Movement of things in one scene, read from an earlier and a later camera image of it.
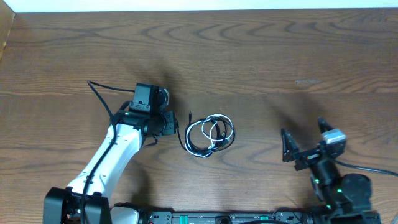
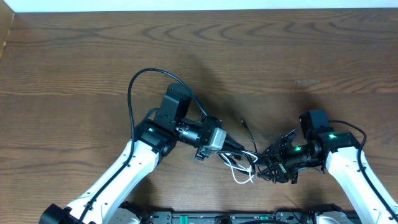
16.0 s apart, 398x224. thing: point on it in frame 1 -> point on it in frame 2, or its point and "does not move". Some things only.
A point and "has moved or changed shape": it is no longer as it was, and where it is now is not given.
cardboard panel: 7,20 does not move
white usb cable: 202,135 has moved or changed shape
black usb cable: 204,135 has moved or changed shape
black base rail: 282,217 does not move
